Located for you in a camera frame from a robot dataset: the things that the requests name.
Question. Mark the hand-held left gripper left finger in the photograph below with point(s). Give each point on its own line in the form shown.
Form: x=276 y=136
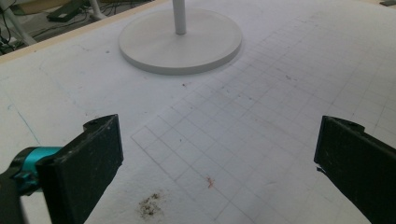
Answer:
x=84 y=168

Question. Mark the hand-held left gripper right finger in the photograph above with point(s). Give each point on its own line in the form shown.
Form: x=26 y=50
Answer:
x=361 y=168

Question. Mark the white rack stand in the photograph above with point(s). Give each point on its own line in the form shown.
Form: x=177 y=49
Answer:
x=174 y=53

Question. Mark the white grid foam mat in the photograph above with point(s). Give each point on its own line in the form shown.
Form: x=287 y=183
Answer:
x=218 y=124

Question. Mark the white metal stand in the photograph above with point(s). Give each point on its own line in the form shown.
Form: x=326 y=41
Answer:
x=97 y=11
x=18 y=28

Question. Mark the black flat device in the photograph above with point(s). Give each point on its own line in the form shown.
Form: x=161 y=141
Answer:
x=63 y=12

